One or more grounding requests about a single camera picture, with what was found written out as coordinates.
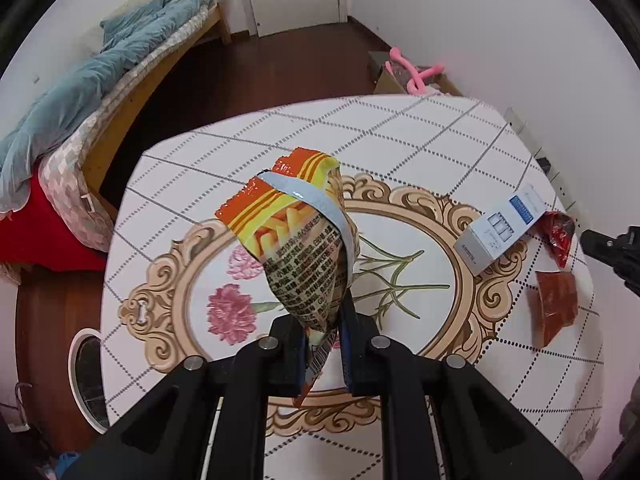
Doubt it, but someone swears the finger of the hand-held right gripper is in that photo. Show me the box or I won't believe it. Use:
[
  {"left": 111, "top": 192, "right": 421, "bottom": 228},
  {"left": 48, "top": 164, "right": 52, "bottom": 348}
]
[{"left": 580, "top": 225, "right": 640, "bottom": 296}]

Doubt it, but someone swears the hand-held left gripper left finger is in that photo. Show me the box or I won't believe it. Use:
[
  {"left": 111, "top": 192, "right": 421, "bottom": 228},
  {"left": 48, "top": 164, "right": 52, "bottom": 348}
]
[{"left": 62, "top": 316, "right": 308, "bottom": 480}]

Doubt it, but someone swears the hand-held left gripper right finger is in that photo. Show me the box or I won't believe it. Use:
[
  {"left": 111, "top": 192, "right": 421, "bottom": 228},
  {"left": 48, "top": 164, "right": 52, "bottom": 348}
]
[{"left": 337, "top": 297, "right": 586, "bottom": 480}]

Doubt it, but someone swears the orange yellow snack bag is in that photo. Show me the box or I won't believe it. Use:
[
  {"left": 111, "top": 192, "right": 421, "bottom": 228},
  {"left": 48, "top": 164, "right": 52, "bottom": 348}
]
[{"left": 214, "top": 146, "right": 361, "bottom": 408}]

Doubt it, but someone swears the white round trash bin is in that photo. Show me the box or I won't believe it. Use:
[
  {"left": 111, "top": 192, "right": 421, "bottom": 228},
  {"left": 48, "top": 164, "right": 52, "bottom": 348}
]
[{"left": 67, "top": 328, "right": 111, "bottom": 433}]

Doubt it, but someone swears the red crumpled wrapper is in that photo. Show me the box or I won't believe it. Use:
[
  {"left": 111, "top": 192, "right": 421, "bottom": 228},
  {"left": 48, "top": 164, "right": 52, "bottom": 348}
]
[{"left": 539, "top": 211, "right": 577, "bottom": 268}]

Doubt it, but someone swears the brown flat packet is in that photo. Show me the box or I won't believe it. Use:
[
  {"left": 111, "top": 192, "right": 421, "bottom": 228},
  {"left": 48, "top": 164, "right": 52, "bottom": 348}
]
[{"left": 527, "top": 270, "right": 579, "bottom": 348}]

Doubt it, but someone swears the white box blue label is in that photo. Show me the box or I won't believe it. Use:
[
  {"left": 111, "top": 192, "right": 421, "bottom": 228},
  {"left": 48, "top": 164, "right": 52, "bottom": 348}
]
[{"left": 453, "top": 183, "right": 546, "bottom": 277}]

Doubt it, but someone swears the table with patterned cloth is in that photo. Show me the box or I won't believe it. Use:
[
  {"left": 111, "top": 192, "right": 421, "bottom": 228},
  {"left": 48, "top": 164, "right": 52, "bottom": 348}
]
[{"left": 100, "top": 94, "right": 606, "bottom": 480}]

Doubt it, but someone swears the blue cloth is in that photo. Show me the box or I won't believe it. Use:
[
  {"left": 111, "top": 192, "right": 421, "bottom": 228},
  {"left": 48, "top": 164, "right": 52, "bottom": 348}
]
[{"left": 55, "top": 450, "right": 83, "bottom": 478}]

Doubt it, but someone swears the open cardboard box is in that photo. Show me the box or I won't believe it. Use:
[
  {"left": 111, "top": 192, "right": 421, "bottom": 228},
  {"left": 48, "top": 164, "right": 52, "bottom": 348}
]
[{"left": 367, "top": 50, "right": 463, "bottom": 97}]

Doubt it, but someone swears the red blanket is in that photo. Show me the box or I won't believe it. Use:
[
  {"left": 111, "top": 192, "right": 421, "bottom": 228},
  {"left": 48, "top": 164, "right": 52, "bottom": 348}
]
[{"left": 0, "top": 175, "right": 108, "bottom": 273}]

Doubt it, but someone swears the pink checkered bed sheet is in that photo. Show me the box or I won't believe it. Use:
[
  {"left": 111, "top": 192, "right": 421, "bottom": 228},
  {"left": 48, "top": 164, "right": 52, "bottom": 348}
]
[{"left": 37, "top": 5, "right": 221, "bottom": 253}]

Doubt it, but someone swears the bed with blue duvet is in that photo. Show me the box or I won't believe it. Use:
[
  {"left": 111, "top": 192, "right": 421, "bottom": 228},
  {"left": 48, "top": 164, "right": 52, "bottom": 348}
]
[{"left": 0, "top": 0, "right": 213, "bottom": 211}]

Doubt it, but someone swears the blue pillow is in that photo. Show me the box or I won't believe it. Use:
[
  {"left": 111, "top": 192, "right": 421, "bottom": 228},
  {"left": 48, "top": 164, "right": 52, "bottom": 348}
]
[{"left": 100, "top": 0, "right": 166, "bottom": 43}]

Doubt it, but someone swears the wall socket row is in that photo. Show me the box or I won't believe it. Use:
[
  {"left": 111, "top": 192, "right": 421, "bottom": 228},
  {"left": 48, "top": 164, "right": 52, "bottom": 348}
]
[{"left": 504, "top": 107, "right": 581, "bottom": 211}]

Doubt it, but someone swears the wooden bed frame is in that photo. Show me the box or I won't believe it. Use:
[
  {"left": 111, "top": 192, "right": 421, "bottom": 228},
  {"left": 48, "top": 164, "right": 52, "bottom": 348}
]
[{"left": 82, "top": 5, "right": 233, "bottom": 201}]

